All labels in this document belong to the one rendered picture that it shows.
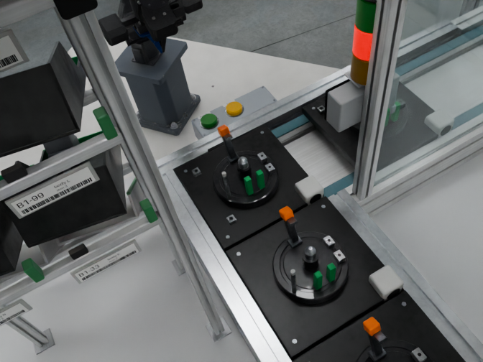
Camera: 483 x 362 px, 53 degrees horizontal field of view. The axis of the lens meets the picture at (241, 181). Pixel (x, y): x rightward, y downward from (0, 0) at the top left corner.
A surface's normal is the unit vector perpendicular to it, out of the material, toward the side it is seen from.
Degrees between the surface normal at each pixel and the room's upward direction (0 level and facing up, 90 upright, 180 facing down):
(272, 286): 0
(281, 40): 1
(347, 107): 90
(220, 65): 0
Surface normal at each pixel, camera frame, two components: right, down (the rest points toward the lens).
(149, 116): -0.39, 0.77
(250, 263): -0.11, -0.58
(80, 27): 0.49, 0.67
